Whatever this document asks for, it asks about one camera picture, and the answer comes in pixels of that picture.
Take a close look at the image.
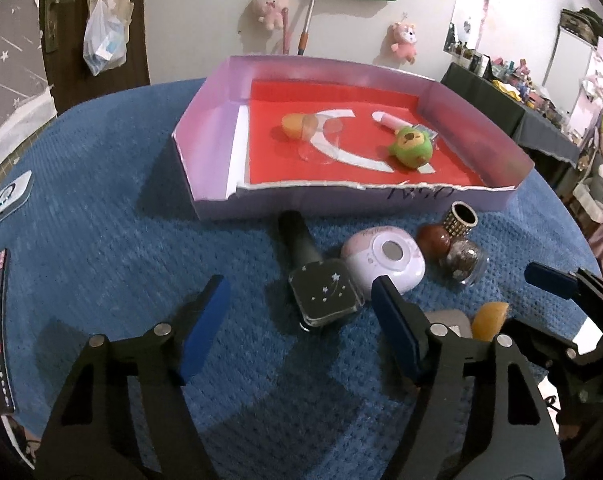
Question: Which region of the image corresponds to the white rounded card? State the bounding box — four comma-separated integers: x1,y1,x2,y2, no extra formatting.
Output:
0,170,33,226

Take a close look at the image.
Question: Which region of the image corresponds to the pink pig plush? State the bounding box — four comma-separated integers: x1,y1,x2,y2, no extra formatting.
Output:
252,0,291,31

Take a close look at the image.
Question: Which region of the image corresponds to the orange makeup sponge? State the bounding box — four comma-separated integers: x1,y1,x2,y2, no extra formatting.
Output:
281,112,312,140

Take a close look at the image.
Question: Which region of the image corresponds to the purple cardboard box red inside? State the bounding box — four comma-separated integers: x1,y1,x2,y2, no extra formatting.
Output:
172,55,535,222

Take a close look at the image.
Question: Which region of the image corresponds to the gold studded cylinder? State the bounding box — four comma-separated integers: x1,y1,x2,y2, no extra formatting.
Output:
441,201,478,238

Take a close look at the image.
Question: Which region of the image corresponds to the grey starry curtain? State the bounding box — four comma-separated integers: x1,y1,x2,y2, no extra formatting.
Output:
0,0,57,161

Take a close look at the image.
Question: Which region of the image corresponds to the clear plastic cup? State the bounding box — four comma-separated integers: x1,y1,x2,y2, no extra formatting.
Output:
298,112,346,165

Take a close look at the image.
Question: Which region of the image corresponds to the wall mirror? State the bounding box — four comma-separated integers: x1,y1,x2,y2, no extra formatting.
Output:
449,0,495,56

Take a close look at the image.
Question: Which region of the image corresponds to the row of cosmetics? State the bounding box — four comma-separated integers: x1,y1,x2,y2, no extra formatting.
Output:
456,42,572,121

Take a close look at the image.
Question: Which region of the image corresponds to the white plastic bag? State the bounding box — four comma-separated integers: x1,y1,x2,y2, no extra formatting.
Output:
82,0,128,77

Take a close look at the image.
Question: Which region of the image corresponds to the dark brown door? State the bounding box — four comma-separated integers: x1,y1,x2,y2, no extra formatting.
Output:
40,0,151,116

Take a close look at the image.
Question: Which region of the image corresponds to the glitter bottle with brown cap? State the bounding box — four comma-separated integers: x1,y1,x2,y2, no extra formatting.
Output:
415,223,489,287

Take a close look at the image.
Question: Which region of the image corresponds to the brass door handle plate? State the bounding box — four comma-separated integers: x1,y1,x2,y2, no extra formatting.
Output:
44,0,76,53

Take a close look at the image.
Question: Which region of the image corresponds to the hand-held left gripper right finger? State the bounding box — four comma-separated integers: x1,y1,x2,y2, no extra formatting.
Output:
371,276,565,480

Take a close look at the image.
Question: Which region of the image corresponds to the green capybara toy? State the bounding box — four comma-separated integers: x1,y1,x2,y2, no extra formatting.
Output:
386,126,436,168

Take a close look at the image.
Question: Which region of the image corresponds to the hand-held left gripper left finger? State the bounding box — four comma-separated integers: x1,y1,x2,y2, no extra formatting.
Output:
40,275,231,480

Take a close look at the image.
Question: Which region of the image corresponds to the pink and yellow plush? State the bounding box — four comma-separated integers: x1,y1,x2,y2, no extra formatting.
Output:
390,21,418,65

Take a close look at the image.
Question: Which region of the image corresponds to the taupe square case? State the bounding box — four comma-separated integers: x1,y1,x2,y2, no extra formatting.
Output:
424,309,475,341

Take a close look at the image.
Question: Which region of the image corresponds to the lilac round device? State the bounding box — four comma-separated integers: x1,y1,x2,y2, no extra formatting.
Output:
340,226,426,296

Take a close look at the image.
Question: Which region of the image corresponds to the fabric wardrobe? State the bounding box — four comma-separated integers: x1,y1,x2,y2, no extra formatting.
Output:
546,7,603,141

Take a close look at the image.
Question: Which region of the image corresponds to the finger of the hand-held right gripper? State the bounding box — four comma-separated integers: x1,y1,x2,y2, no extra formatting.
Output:
524,261,603,321
501,316,603,372

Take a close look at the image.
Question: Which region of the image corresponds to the table with dark cloth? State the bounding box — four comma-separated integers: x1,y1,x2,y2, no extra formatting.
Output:
440,62,582,171

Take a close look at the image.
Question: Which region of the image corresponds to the black starry bottle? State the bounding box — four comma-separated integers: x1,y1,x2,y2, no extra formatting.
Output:
277,210,365,331

